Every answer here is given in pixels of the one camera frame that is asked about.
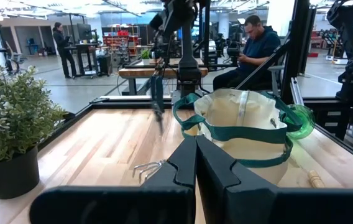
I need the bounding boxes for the black aluminium table frame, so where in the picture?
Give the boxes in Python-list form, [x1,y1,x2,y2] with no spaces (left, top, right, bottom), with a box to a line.
[36,0,353,170]

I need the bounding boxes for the cream gardening bag green trim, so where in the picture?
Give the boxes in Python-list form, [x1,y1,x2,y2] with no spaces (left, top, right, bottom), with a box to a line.
[172,88,305,186]

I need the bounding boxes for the red storage shelves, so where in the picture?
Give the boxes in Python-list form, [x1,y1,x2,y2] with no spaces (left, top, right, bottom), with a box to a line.
[103,29,142,57]

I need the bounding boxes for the black desk with monitor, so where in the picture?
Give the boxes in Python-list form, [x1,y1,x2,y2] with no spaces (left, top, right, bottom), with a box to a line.
[64,23,103,77]

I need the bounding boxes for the artificial plant in black pot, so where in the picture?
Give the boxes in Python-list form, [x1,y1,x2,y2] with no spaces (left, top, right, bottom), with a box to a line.
[0,57,68,200]

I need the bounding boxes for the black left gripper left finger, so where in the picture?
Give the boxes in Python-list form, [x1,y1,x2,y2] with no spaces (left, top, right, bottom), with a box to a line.
[29,136,198,224]

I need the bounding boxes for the grey rolling chair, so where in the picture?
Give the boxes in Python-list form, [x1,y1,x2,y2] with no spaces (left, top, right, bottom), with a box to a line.
[4,40,25,75]

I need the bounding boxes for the seated person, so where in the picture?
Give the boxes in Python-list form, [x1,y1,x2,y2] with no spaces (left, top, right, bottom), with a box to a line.
[213,14,282,91]

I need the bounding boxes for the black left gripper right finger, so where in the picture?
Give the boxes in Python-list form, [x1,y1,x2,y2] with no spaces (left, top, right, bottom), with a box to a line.
[196,136,353,224]

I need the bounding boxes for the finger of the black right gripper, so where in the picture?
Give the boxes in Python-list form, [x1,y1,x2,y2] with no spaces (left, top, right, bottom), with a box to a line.
[153,108,165,133]

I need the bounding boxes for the standing person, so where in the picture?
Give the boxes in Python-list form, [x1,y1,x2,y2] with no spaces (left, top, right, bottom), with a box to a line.
[52,21,78,79]

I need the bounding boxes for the wooden tool handle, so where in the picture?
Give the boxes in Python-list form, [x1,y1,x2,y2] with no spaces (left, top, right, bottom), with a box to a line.
[307,170,326,189]

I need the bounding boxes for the wooden workbench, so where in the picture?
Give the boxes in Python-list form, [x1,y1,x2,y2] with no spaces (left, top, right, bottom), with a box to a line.
[118,67,209,96]

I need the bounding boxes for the wooden-handled hand cultivator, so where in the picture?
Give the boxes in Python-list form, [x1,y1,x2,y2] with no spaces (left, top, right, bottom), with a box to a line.
[132,159,167,184]

